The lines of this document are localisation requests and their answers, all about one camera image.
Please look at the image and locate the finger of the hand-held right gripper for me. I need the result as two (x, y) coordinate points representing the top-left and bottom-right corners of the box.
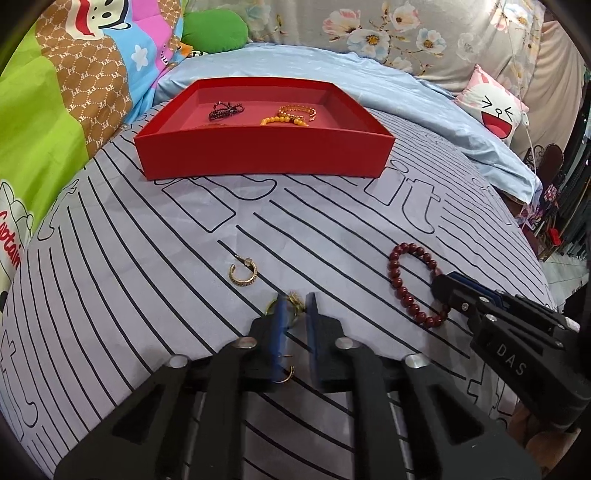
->
(445, 271), (580, 335)
(431, 273), (502, 334)

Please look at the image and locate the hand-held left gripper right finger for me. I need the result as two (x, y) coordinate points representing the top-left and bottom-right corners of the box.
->
(305, 292), (542, 480)

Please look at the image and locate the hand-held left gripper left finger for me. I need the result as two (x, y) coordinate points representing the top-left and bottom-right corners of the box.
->
(54, 295), (291, 480)

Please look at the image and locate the gold ring with red stone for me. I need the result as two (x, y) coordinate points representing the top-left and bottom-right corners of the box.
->
(264, 291), (306, 329)

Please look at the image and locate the thin gold hoop earring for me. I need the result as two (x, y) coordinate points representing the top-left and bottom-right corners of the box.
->
(276, 353), (296, 385)

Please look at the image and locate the dark red bead bracelet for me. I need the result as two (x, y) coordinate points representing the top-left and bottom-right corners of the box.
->
(387, 242), (450, 328)

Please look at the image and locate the red cardboard box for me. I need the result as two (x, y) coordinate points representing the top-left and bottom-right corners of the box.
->
(134, 77), (396, 181)

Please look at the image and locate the yellow bead bracelet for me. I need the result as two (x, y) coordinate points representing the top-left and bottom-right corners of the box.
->
(260, 114), (311, 127)

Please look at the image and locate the yellow-green bead bracelet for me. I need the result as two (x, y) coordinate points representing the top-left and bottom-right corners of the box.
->
(277, 104), (318, 121)

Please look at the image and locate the purple bead bracelet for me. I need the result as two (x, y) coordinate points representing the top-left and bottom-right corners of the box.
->
(209, 102), (245, 123)

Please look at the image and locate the pink cartoon cat cushion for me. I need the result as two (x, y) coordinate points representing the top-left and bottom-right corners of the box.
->
(454, 64), (530, 149)

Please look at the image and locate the light blue blanket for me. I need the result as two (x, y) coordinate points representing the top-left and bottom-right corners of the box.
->
(152, 42), (543, 205)

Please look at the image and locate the grey floral bed sheet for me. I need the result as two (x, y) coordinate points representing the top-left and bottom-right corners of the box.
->
(185, 0), (587, 155)

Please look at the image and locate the green plush pillow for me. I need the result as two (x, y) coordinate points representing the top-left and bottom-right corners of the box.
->
(180, 10), (250, 55)

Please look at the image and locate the colourful cartoon monkey quilt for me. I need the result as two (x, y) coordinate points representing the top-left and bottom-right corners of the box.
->
(0, 0), (190, 319)

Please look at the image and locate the white cord with switch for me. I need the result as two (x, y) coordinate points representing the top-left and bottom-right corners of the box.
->
(498, 0), (543, 160)

